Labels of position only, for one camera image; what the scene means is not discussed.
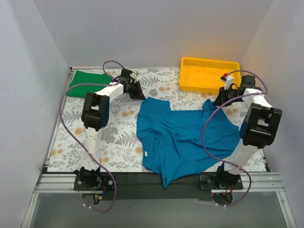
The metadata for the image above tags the yellow plastic tray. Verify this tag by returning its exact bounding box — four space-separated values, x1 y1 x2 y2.
179 57 240 95

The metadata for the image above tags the blue t shirt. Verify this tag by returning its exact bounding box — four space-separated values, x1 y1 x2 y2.
136 97 240 187

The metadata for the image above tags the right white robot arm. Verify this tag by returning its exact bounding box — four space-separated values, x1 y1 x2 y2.
214 74 282 189

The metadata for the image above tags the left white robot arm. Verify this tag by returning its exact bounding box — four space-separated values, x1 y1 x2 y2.
75 68 145 190

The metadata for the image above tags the folded green t shirt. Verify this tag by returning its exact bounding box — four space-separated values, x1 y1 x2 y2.
66 71 112 98

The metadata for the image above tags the floral table mat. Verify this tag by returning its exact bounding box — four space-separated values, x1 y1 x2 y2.
47 68 216 172

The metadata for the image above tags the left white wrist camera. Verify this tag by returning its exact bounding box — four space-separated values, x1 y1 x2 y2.
130 71 139 83

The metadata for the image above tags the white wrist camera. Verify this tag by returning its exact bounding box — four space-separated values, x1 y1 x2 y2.
220 73 234 90
130 71 139 83

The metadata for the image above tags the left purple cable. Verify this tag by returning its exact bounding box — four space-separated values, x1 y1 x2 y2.
58 60 124 213

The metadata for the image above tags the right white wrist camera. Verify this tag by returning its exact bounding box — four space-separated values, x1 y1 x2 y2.
220 73 234 90

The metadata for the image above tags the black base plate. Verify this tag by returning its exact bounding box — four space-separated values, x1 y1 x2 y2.
73 171 243 201

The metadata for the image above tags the aluminium frame rail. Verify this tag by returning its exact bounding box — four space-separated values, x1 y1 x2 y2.
34 172 285 193

